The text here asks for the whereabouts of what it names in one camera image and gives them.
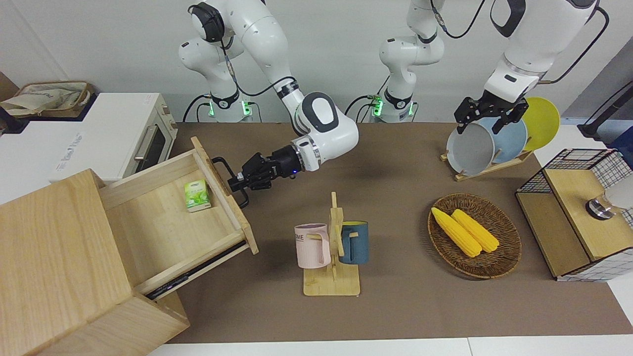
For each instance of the beige cloth bag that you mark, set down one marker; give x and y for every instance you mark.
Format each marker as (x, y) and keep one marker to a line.
(44, 96)

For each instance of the grey plate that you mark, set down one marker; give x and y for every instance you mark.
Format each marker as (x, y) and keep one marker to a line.
(470, 151)

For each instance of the dark blue mug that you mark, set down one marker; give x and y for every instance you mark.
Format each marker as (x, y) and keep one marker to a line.
(357, 244)

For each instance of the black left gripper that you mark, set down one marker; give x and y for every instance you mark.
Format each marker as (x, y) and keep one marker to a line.
(497, 106)

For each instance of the light blue plate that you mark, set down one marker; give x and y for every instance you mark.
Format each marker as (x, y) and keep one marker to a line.
(512, 141)

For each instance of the light wooden cabinet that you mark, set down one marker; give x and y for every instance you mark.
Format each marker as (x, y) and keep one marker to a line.
(54, 267)

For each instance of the woven storage tray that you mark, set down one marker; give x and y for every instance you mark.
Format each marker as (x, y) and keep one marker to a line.
(85, 101)

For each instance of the black pole stand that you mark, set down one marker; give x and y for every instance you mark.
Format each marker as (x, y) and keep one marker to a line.
(606, 116)

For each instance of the white rounded device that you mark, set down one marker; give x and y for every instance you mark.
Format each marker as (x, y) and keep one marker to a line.
(620, 198)

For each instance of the brown wicker basket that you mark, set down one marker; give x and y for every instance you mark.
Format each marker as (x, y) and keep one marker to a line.
(499, 259)

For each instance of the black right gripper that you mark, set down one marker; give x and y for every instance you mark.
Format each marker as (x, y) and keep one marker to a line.
(283, 165)

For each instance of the green tea box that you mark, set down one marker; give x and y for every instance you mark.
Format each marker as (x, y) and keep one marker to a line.
(198, 196)

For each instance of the brown table mat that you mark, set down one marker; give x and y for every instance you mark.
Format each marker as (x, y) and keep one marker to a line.
(395, 306)

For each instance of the wooden mug tree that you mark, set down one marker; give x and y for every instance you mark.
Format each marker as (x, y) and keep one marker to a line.
(332, 287)

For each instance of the light wooden drawer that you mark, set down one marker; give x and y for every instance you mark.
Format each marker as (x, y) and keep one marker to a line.
(158, 232)

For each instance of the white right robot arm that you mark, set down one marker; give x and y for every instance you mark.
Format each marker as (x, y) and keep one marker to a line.
(257, 29)

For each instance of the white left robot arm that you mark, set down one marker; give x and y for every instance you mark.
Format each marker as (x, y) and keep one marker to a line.
(534, 34)

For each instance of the yellow corn cob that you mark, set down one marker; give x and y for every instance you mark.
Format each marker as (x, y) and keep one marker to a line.
(477, 230)
(455, 231)

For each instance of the white toaster oven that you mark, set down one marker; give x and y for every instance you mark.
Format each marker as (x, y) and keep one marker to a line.
(118, 128)

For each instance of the pink mug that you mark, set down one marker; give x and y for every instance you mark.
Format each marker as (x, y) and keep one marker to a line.
(311, 249)

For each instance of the yellow plate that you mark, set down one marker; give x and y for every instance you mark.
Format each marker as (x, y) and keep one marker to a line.
(543, 123)

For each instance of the wooden plate rack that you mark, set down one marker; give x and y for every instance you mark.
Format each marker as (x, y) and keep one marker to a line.
(489, 169)

